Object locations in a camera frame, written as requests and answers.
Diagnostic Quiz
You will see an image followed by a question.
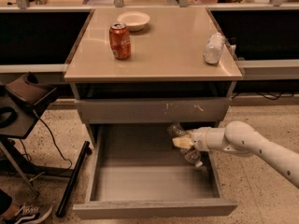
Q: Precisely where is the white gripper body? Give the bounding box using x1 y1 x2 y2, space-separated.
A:
191 127 208 151

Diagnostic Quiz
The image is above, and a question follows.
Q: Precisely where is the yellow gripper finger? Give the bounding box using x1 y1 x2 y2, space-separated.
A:
172 136 193 149

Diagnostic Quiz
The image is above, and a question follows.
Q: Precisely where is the clear plastic water bottle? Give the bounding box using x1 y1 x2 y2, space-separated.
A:
167 123 203 168

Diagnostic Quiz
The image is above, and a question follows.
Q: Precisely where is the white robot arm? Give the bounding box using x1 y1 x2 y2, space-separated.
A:
167 121 299 188

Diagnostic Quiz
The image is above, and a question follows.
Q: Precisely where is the open grey middle drawer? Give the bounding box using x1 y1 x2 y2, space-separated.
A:
73 124 237 219

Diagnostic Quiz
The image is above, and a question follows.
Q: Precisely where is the closed grey upper drawer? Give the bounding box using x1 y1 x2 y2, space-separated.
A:
75 98 230 124

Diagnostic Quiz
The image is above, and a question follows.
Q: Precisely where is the grey drawer cabinet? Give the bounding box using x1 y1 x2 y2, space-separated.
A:
64 6 244 147

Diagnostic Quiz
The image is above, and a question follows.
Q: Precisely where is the white crumpled plastic bottle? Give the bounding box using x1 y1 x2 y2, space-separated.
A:
203 33 224 64

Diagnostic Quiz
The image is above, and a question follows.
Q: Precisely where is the black table leg bar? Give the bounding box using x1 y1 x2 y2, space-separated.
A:
55 141 92 218

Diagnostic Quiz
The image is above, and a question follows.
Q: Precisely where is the orange soda can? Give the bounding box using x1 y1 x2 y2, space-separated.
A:
109 21 131 60

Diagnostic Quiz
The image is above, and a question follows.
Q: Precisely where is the white bowl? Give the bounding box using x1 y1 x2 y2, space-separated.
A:
117 11 150 32

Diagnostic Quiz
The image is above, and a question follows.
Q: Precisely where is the black VR headset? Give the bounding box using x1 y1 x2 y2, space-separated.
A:
5 72 58 115

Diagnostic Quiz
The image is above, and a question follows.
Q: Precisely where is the black white sneaker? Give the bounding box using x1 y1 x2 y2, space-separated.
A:
1 203 52 224

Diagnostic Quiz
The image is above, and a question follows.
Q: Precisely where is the black cable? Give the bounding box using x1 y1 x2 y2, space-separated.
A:
18 109 73 175

